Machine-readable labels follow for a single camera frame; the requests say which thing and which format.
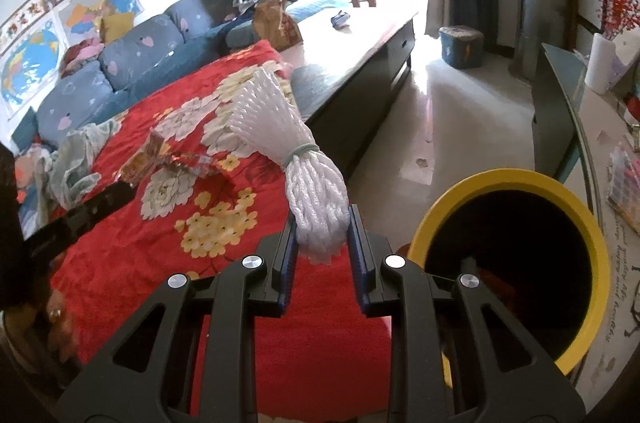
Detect shiny red gold wrapper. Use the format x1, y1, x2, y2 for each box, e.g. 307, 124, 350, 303
120, 130, 221, 186

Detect world map poster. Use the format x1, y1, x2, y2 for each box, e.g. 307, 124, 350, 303
0, 20, 68, 121

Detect country map poster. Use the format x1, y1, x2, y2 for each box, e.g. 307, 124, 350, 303
57, 0, 146, 36

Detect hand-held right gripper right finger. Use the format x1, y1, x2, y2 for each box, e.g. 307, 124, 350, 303
347, 203, 586, 423

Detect person's left hand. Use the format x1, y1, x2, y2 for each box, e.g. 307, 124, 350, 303
42, 290, 81, 361

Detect red berry branches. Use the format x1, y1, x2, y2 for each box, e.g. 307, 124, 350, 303
597, 0, 640, 41

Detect yellow pillow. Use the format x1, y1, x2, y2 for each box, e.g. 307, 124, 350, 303
100, 12, 136, 44

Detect pink clothes pile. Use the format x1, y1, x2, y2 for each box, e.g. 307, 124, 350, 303
60, 37, 106, 79

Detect yellow rimmed trash bin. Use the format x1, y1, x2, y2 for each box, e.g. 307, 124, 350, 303
407, 169, 612, 389

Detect clear box of colourful items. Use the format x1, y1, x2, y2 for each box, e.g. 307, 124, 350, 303
607, 143, 640, 216

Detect red floral blanket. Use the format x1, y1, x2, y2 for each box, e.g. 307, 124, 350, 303
47, 39, 396, 421

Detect blue quilted mat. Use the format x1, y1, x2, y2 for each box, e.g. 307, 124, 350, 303
285, 0, 353, 21

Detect colourful clothes pile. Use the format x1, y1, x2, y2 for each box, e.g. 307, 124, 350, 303
12, 143, 56, 204

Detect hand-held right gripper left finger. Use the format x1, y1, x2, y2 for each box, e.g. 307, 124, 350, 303
57, 208, 301, 423

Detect blue round stool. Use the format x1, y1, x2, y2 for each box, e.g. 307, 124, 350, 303
438, 26, 485, 70

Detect blue patterned sofa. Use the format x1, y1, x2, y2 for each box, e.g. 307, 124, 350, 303
10, 0, 266, 154

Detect pale green cloth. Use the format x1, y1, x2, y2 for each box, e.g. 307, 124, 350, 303
47, 120, 118, 209

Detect dark coffee table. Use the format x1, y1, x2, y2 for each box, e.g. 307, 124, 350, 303
280, 6, 420, 176

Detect glass top side cabinet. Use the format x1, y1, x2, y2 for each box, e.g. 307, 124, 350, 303
530, 42, 640, 404

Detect white paper towel roll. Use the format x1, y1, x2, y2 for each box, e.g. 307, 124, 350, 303
584, 34, 615, 95

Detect brown paper bag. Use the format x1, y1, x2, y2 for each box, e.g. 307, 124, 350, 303
252, 0, 303, 51

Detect white foam fruit net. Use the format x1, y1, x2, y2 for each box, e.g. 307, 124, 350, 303
227, 68, 351, 266

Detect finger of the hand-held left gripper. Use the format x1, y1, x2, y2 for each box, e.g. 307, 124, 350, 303
22, 180, 136, 256

